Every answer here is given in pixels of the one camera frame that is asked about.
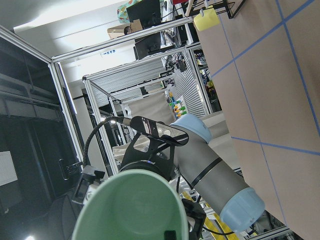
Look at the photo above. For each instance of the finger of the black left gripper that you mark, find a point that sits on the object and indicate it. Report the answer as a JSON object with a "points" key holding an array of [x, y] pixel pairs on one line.
{"points": [[196, 217], [90, 180]]}

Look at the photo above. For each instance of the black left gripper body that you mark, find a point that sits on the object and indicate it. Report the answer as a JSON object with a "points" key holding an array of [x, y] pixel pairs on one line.
{"points": [[159, 162]]}

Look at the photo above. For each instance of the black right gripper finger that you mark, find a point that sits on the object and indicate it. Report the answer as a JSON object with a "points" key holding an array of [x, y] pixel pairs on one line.
{"points": [[170, 235]]}

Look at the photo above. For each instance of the light green plastic cup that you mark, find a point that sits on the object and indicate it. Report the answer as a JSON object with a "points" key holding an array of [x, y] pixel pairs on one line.
{"points": [[132, 205]]}

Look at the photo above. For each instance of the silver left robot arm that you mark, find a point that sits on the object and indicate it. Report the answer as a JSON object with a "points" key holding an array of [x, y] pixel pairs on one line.
{"points": [[204, 171]]}

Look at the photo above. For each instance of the yellow plastic cup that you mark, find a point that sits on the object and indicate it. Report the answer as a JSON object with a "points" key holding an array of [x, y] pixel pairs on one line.
{"points": [[206, 19]]}

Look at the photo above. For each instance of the black wire cup rack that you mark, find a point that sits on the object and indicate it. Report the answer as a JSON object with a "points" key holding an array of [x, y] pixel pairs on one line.
{"points": [[229, 7]]}

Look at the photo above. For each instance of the wooden rack handle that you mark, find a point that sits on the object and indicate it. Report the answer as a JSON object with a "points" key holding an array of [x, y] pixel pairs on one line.
{"points": [[189, 8]]}

